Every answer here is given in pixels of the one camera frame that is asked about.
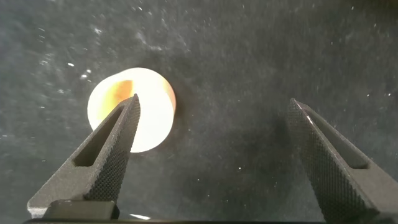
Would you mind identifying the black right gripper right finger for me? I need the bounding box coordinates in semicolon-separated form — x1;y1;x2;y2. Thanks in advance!
286;98;398;223

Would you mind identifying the cream ceramic mug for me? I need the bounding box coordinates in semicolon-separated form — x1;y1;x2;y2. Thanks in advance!
86;67;177;154

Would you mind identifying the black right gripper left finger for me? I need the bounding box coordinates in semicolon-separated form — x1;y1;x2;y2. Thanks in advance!
27;93;141;219

